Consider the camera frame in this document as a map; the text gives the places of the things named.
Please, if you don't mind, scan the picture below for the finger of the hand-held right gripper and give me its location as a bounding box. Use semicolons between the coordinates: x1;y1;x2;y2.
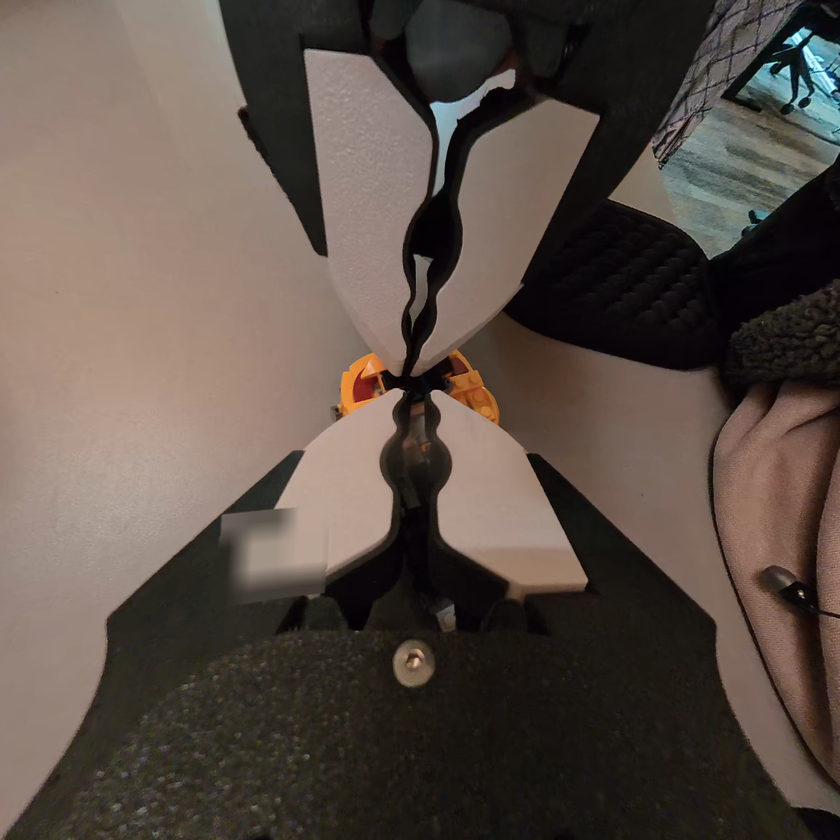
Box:
410;96;602;376
303;48;441;376

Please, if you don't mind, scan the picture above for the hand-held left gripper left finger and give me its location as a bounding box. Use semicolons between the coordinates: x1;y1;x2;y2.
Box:
274;390;404;630

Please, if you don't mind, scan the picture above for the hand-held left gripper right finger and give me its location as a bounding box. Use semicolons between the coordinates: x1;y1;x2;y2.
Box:
425;392;589;626

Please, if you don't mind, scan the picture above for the orange and black lego car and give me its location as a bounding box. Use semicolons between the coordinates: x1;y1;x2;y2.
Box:
331;351;501;632

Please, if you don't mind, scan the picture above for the grey plaid cloth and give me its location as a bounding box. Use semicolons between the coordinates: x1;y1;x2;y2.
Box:
655;0;809;169

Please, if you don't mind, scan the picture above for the person's dark sherpa jacket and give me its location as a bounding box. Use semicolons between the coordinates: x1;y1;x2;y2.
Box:
710;157;840;389

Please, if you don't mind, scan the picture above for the black office chair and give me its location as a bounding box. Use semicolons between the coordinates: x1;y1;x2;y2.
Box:
766;31;823;117

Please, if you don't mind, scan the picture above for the black drawstring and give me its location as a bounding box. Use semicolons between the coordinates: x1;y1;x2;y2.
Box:
760;564;840;619

